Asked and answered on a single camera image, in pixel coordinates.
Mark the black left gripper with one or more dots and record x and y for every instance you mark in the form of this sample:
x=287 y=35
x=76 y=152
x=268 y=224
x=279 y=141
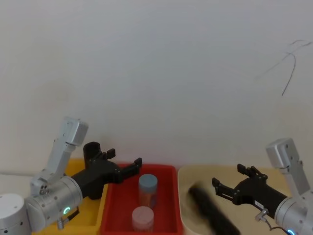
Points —
x=100 y=173

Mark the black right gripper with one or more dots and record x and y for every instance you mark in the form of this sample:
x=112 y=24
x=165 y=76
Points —
x=256 y=193

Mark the toothpick jar pink lid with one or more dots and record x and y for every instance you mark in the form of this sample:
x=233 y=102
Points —
x=143 y=218

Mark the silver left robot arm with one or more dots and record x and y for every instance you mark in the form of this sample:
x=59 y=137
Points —
x=53 y=195

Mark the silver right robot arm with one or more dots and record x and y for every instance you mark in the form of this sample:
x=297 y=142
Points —
x=293 y=210

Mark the black bag roll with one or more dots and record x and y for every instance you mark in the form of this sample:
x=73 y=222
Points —
x=210 y=208

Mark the cream plastic tray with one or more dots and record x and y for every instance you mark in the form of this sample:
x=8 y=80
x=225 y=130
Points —
x=190 y=176

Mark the red plastic tray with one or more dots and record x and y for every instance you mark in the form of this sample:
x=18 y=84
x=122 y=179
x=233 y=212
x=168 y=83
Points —
x=117 y=208

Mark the yellow plastic tray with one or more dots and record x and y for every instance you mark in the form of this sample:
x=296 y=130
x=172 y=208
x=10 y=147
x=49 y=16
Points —
x=90 y=213

